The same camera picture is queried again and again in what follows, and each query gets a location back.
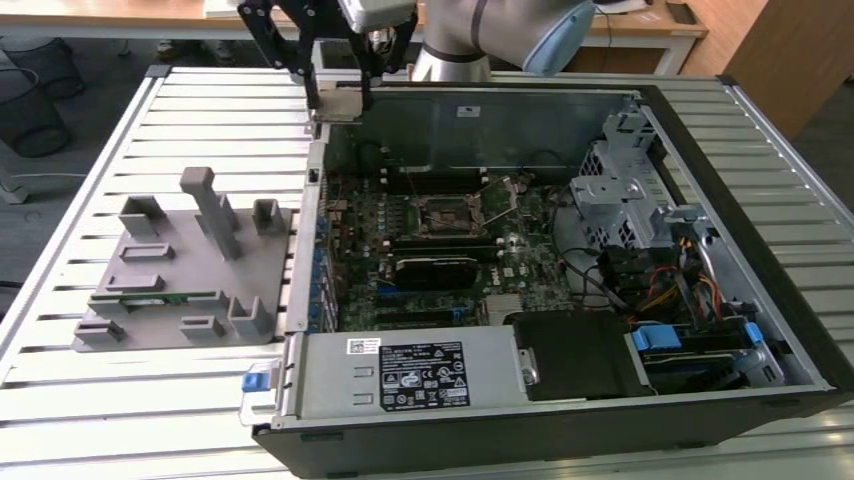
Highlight wooden desk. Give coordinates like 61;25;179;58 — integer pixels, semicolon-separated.
0;0;710;76

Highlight coloured power wire bundle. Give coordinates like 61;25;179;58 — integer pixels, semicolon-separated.
623;234;732;326

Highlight blue disk carrier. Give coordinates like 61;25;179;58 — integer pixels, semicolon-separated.
628;323;683;355

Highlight silver metal drive cage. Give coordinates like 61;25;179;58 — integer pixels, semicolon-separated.
567;110;676;251

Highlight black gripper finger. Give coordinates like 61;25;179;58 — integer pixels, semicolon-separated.
233;0;320;112
352;12;423;110

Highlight wooden cabinet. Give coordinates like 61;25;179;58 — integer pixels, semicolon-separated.
678;0;854;141

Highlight silver power supply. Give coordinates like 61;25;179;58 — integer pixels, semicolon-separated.
271;327;539;432

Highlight black graphics card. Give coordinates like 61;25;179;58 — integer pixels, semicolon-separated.
391;256;480;293

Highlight black PC case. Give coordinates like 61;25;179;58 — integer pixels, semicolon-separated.
249;74;854;480

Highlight green RAM stick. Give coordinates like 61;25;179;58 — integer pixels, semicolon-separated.
89;290;220;307

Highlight plastic parts rack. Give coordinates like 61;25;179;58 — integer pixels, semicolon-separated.
69;166;299;354

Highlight metal socket cover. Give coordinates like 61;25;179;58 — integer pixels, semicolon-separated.
474;168;528;226

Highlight black expansion slot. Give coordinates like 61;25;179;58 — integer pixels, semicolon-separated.
369;310;464;327

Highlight CPU socket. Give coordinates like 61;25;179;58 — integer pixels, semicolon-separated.
411;193;487;237

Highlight silver CPU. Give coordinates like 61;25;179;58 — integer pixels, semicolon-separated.
316;88;367;124

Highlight silver chipset heat sink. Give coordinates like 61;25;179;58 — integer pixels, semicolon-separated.
484;294;530;327

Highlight black plastic shroud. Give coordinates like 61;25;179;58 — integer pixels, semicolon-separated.
500;308;654;403

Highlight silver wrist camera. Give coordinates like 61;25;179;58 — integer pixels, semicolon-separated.
336;0;420;34

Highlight thin wire locking lever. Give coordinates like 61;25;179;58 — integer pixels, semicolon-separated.
399;167;426;202

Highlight black mesh wastebasket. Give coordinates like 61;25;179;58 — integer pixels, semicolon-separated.
0;67;73;159
0;35;88;101

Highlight green motherboard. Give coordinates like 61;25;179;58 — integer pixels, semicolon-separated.
319;167;576;335

